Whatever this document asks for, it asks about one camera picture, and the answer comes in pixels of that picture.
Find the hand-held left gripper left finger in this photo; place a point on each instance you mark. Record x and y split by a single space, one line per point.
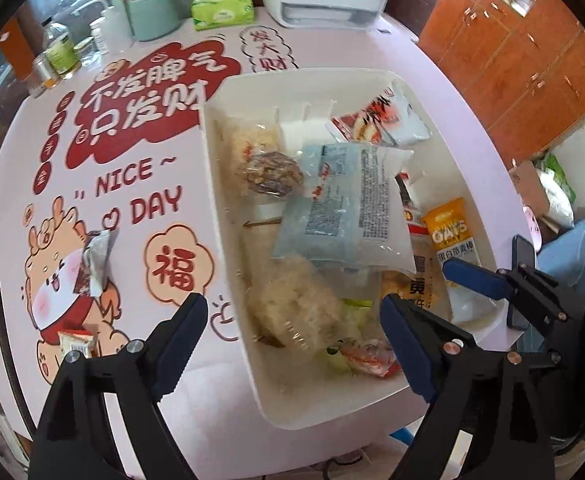
182 345

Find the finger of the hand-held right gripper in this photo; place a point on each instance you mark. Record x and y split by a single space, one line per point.
472 277

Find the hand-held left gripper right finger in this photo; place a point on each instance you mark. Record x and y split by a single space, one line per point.
407 347

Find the red and orange snack packet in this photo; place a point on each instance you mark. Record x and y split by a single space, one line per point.
372 357

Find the yellow oat bar packet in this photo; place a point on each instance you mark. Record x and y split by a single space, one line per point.
450 232

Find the orange egg yolk snack packet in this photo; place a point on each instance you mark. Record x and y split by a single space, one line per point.
422 290

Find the green and yellow snack packet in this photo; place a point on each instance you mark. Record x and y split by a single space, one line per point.
355 310

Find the small orange and white packet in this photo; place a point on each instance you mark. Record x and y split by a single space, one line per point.
76 344

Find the white plastic tray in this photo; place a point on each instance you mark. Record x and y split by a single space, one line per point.
302 395

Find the large clear rice crisp packet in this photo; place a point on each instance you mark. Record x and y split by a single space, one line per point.
297 305

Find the silver and brown snack packet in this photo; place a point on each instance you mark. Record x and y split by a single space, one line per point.
97 260

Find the pale blue and white packet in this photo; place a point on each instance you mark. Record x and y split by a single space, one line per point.
342 205

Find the red and white snack packet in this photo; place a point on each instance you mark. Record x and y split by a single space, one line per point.
382 115

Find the clear packet of dark dates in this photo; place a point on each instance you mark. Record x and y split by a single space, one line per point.
272 172

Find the blue smartphone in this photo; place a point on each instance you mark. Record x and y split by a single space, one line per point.
522 250

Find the blue cloth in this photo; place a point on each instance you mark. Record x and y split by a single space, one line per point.
567 255

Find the cardboard box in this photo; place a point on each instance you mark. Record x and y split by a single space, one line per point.
529 190

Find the white and green plastic bags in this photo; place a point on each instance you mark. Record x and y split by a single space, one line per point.
557 195

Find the wooden cabinet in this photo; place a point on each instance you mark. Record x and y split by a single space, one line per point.
522 75

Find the pink printed table mat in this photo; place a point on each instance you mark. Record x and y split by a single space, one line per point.
47 135

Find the metal tin can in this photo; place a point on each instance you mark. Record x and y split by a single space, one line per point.
45 76

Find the small clear glass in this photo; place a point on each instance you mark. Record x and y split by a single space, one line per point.
85 51

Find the plastic bottle with green label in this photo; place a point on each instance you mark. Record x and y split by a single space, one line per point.
62 52

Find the small white pill bottle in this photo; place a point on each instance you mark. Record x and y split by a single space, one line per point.
99 37

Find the white pump bottle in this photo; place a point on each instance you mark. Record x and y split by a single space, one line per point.
117 30

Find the mint green canister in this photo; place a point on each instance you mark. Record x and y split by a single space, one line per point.
152 15

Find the green tissue pack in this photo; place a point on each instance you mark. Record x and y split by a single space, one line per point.
222 10

